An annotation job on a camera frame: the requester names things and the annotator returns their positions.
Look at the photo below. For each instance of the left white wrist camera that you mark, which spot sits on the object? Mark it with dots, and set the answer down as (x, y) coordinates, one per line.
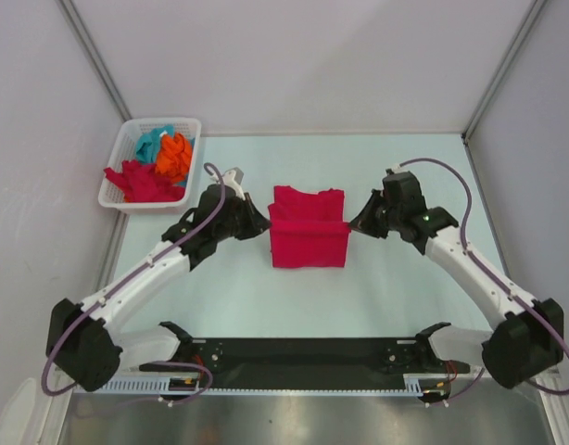
(228, 183)

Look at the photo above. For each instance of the left aluminium frame post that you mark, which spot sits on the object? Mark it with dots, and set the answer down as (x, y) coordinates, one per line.
(87, 44)

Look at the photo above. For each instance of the teal t shirt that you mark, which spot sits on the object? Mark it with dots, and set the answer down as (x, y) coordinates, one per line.
(149, 144)

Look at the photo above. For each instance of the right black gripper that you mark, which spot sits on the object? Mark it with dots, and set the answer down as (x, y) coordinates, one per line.
(364, 222)

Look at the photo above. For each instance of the white plastic laundry basket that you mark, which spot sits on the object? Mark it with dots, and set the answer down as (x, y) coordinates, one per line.
(124, 149)

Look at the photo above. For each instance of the orange t shirt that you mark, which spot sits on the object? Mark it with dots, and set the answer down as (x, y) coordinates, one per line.
(174, 157)

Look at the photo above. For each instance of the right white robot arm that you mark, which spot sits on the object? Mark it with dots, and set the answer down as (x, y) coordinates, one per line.
(521, 341)

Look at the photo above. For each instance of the red t shirt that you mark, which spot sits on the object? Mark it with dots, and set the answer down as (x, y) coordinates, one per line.
(308, 229)
(141, 183)

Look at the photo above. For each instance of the right aluminium frame post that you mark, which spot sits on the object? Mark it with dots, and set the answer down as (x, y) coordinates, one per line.
(522, 34)

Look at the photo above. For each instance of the slotted cable duct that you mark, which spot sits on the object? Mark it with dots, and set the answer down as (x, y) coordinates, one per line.
(173, 385)

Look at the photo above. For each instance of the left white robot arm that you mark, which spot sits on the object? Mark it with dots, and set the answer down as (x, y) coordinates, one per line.
(86, 340)

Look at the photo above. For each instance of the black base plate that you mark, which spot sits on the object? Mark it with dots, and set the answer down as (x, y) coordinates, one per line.
(317, 357)

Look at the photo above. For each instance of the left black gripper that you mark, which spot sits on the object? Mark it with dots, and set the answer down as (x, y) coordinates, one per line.
(256, 222)

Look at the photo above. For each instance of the aluminium frame post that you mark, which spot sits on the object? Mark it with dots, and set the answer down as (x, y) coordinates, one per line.
(522, 34)
(87, 44)

